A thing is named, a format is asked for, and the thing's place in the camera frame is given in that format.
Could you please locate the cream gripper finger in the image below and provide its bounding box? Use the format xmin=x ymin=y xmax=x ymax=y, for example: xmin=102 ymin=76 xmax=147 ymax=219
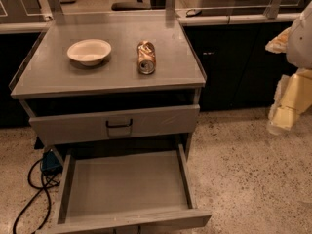
xmin=265 ymin=27 xmax=291 ymax=54
xmin=267 ymin=68 xmax=312 ymax=135

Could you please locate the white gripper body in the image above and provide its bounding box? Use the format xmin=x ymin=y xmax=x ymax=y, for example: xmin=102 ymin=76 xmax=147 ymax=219
xmin=286 ymin=4 xmax=312 ymax=69

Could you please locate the crushed orange can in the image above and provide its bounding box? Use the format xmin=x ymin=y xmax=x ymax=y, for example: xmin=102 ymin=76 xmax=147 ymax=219
xmin=137 ymin=41 xmax=156 ymax=75

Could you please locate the grey drawer cabinet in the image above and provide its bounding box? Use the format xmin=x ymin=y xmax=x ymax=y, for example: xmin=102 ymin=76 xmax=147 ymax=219
xmin=8 ymin=11 xmax=208 ymax=168

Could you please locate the open grey middle drawer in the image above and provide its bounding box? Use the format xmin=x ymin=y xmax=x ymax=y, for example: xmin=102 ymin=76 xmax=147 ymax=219
xmin=36 ymin=145 xmax=211 ymax=234

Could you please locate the grey top drawer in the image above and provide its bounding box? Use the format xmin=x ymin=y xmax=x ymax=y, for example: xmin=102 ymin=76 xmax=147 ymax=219
xmin=30 ymin=105 xmax=200 ymax=146

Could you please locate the white bowl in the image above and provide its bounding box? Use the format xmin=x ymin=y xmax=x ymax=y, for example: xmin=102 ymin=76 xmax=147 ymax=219
xmin=67 ymin=39 xmax=111 ymax=66

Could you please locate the blue power box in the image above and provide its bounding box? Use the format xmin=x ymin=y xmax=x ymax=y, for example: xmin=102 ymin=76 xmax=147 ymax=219
xmin=40 ymin=150 xmax=63 ymax=175

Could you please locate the black drawer handle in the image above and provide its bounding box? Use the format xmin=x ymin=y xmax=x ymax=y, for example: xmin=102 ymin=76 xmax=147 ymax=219
xmin=105 ymin=119 xmax=133 ymax=129

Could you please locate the black floor cable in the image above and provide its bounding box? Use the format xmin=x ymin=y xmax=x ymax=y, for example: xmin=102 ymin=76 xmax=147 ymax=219
xmin=12 ymin=158 xmax=61 ymax=234

